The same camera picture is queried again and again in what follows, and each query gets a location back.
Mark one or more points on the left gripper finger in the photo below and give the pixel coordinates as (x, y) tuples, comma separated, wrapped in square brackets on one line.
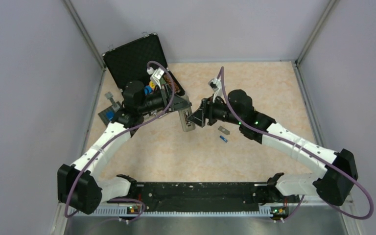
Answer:
[(166, 90), (180, 102)]

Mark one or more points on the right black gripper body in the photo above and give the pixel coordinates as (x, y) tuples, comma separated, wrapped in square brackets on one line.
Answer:
[(218, 111)]

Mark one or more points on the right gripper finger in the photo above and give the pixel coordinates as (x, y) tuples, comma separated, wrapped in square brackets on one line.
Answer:
[(198, 118), (204, 104)]

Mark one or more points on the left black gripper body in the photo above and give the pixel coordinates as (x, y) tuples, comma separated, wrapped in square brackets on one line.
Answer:
[(159, 102)]

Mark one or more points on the white remote control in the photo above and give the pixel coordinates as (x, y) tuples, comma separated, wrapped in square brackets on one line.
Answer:
[(185, 123)]

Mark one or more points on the grey remote battery cover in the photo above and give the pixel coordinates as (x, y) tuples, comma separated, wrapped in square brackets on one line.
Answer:
[(223, 130)]

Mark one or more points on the blue battery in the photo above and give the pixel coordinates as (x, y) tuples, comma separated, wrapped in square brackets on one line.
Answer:
[(224, 139)]

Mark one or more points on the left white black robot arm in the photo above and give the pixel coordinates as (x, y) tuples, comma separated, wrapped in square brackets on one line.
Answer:
[(78, 184)]

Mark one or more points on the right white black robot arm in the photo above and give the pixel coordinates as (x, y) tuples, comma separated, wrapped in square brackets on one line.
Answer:
[(324, 181)]

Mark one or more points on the brown poker chip stack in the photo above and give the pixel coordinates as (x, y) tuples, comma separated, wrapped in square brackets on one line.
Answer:
[(172, 84)]

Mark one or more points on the yellow poker chip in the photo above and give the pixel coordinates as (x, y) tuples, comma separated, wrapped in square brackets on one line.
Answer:
[(152, 85)]

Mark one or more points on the blue poker chip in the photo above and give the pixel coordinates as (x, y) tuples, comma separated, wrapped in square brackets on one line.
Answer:
[(147, 90)]

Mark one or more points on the black poker chip case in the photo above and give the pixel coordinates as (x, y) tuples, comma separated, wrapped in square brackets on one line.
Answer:
[(128, 64)]

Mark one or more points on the grey lego plate with bricks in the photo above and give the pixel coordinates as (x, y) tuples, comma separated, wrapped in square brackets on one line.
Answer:
[(107, 114)]

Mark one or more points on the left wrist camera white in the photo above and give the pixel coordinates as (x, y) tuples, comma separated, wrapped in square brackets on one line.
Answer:
[(156, 76)]

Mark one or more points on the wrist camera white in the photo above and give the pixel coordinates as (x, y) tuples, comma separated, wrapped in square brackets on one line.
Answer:
[(156, 76), (216, 86)]

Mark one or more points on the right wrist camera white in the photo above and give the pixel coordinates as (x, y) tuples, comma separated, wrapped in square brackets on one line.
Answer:
[(216, 86)]

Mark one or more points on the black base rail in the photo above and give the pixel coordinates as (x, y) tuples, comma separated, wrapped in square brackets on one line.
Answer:
[(215, 199)]

